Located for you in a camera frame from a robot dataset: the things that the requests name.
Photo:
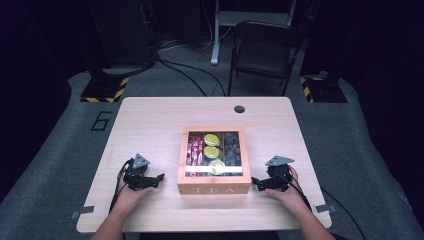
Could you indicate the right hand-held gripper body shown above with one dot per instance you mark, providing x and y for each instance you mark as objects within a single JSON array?
[{"x": 278, "y": 175}]

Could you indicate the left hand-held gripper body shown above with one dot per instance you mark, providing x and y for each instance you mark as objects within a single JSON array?
[{"x": 136, "y": 173}]

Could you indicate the wooden tea box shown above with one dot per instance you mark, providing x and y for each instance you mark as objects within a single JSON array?
[{"x": 214, "y": 186}]

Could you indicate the person's left hand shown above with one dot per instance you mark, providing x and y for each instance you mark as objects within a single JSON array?
[{"x": 131, "y": 198}]

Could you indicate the person's right hand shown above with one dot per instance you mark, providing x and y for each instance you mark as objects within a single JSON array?
[{"x": 290, "y": 198}]

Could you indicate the red stick packet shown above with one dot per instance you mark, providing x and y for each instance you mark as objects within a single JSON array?
[
  {"x": 196, "y": 153},
  {"x": 190, "y": 154},
  {"x": 201, "y": 151}
]

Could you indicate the pile of dark tea packets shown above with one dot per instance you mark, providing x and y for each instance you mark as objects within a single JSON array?
[{"x": 232, "y": 148}]

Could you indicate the green-yellow tea packets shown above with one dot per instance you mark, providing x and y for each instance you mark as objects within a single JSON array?
[{"x": 216, "y": 167}]

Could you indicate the yellow lidded capsule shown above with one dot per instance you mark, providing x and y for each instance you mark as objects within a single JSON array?
[
  {"x": 211, "y": 139},
  {"x": 211, "y": 152}
]

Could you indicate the grey tape piece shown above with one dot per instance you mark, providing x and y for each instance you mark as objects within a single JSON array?
[
  {"x": 83, "y": 211},
  {"x": 324, "y": 208}
]

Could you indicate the black stand with striped base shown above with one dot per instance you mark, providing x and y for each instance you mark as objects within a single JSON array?
[
  {"x": 321, "y": 90},
  {"x": 105, "y": 86}
]

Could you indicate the black folding chair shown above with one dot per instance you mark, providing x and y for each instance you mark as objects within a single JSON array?
[{"x": 265, "y": 53}]

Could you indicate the black cabinet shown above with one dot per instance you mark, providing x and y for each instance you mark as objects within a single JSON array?
[{"x": 126, "y": 33}]

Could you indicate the white desk frame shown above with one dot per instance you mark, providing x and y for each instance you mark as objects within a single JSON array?
[{"x": 216, "y": 40}]

